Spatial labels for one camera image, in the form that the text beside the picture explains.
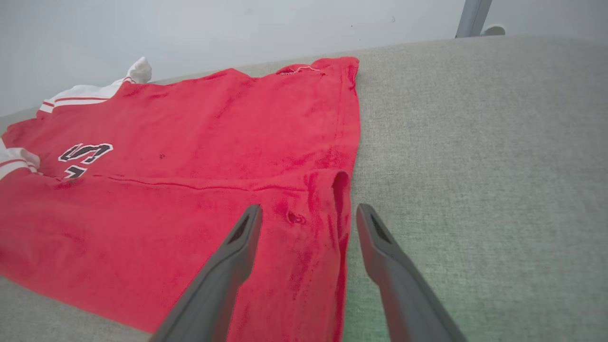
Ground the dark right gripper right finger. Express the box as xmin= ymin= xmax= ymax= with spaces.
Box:
xmin=356 ymin=203 xmax=468 ymax=342

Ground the grey metal post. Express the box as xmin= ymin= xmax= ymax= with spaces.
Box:
xmin=455 ymin=0 xmax=493 ymax=38

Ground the grey fabric sofa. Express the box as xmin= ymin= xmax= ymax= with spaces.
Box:
xmin=0 ymin=34 xmax=608 ymax=342

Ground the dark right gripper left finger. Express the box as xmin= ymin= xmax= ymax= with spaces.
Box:
xmin=150 ymin=204 xmax=263 ymax=342

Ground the red and white garment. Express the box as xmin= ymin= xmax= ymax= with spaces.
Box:
xmin=0 ymin=56 xmax=361 ymax=342

